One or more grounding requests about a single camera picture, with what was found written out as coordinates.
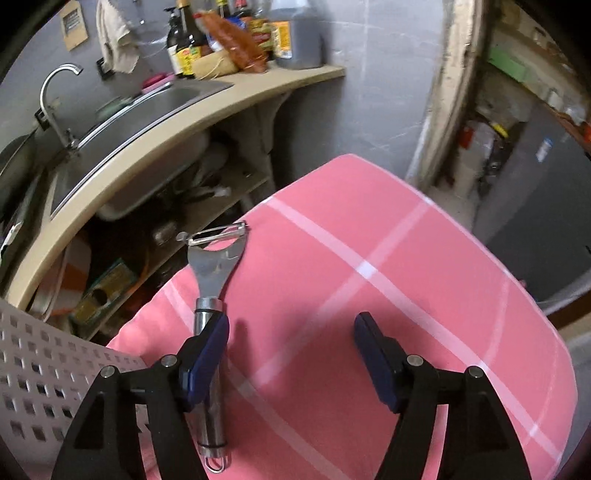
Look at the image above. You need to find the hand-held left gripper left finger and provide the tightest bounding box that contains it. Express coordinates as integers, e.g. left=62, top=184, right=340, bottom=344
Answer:
left=51, top=314, right=230, bottom=480

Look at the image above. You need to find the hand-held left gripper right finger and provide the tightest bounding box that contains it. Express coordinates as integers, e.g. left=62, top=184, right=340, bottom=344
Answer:
left=354, top=311, right=530, bottom=480

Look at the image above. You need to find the steel vegetable peeler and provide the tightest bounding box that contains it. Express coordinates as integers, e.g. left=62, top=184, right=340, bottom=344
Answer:
left=176, top=222, right=250, bottom=473

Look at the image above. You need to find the white perforated utensil holder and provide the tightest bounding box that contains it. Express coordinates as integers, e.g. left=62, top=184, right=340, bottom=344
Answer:
left=0, top=298, right=154, bottom=480

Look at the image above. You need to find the pink checked tablecloth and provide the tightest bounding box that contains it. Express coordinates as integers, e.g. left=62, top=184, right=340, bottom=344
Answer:
left=106, top=154, right=579, bottom=480

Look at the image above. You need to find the beige kitchen counter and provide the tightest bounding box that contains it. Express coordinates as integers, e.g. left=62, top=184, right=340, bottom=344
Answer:
left=6, top=65, right=347, bottom=311

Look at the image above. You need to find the steel sink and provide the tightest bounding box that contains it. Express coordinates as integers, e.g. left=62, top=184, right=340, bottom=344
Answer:
left=48, top=78, right=234, bottom=220

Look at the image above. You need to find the dark wok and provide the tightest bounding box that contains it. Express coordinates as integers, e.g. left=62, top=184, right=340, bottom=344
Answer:
left=0, top=133, right=38, bottom=223

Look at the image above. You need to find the pink soap dish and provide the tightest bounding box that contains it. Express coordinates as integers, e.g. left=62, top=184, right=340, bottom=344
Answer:
left=140, top=72, right=174, bottom=94

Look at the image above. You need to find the beige food packet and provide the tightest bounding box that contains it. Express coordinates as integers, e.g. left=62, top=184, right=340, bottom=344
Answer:
left=191, top=48, right=239, bottom=79

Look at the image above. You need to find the steel faucet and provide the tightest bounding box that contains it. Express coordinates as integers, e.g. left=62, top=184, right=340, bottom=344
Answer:
left=39, top=64, right=84, bottom=151

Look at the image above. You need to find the soy sauce bottle yellow label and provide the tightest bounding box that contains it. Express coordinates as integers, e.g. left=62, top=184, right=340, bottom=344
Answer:
left=177, top=0, right=212, bottom=78

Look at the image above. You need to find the orange snack bag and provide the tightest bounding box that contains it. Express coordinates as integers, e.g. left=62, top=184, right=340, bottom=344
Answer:
left=193, top=11, right=269, bottom=73

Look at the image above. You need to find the green box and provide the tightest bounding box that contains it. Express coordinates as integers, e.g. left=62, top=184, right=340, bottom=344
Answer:
left=488, top=45, right=533, bottom=82

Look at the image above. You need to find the beige dish towel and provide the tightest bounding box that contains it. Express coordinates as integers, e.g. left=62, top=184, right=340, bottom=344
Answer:
left=95, top=0, right=140, bottom=73

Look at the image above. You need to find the large dark oil jug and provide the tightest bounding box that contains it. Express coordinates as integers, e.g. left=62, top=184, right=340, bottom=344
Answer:
left=267, top=0, right=325, bottom=71

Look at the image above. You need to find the wooden grater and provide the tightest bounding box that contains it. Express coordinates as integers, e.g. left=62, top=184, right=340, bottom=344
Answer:
left=59, top=0, right=89, bottom=52

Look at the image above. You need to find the wooden door frame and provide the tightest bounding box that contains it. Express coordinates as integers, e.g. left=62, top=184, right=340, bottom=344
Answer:
left=405, top=0, right=491, bottom=191

